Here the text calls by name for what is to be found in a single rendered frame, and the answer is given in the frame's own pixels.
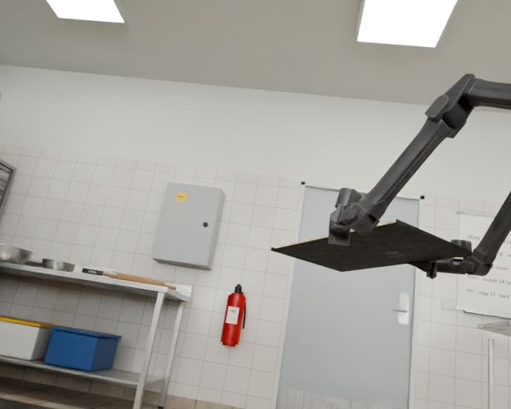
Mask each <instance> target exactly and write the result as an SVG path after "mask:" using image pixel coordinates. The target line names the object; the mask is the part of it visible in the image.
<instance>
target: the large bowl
mask: <svg viewBox="0 0 511 409"><path fill-rule="evenodd" d="M32 254H33V252H30V251H28V250H25V249H22V248H17V247H13V246H9V245H5V244H0V261H4V262H10V263H15V264H21V265H23V264H24V263H26V262H27V261H28V260H30V258H31V256H32Z"/></svg>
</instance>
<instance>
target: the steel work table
mask: <svg viewBox="0 0 511 409"><path fill-rule="evenodd" d="M0 273H7V274H13V275H18V276H23V277H29V278H38V279H44V280H49V281H54V282H64V283H69V284H74V285H80V286H89V287H94V288H100V289H105V290H110V291H120V292H125V293H130V294H136V295H145V296H151V297H156V298H157V301H156V306H155V309H154V313H153V317H152V324H151V328H150V331H149V336H148V342H147V346H146V350H145V354H144V361H143V364H142V368H141V372H140V373H137V372H129V371H125V370H120V369H116V368H110V369H105V370H98V371H92V372H86V371H81V370H77V369H72V368H64V367H59V366H54V365H49V364H45V363H44V360H31V361H28V360H23V359H15V358H11V357H6V356H1V355H0V360H1V361H6V362H10V363H15V364H22V365H27V366H32V367H36V368H44V369H49V370H54V371H58V372H66V373H70V374H75V375H80V376H85V377H92V378H97V379H102V380H106V381H114V382H119V383H123V384H128V385H136V386H137V391H136V394H135V401H134V405H133V408H132V409H140V406H141V403H142V398H143V394H144V387H145V386H146V385H149V384H152V383H156V382H159V381H163V384H162V388H161V395H160V399H159V403H158V409H163V408H164V405H165V398H166V394H167V390H168V385H169V381H170V374H171V369H172V366H173V362H174V354H175V350H176V346H177V341H178V334H179V330H180V325H181V321H182V317H183V309H184V305H185V302H187V303H190V298H191V292H192V287H193V286H186V285H181V284H175V283H170V282H165V285H168V286H176V287H177V288H176V290H173V289H170V288H169V287H166V286H156V285H150V284H145V283H140V282H130V281H124V280H119V279H113V278H104V277H98V276H93V275H87V274H82V273H73V270H72V271H71V272H67V271H61V270H56V269H47V268H43V265H42V263H38V262H33V261H27V262H26V263H24V264H23V265H21V264H15V263H10V262H4V261H0ZM164 299H171V300H176V301H179V306H178V313H177V316H176V321H175V325H174V332H173V337H172V340H171V344H170V352H169V356H168V360H167V365H166V368H165V375H164V377H156V376H152V375H148V369H149V365H150V361H151V357H152V350H153V347H154V342H155V338H156V335H157V327H158V324H159V320H160V316H161V309H162V305H163V301H164Z"/></svg>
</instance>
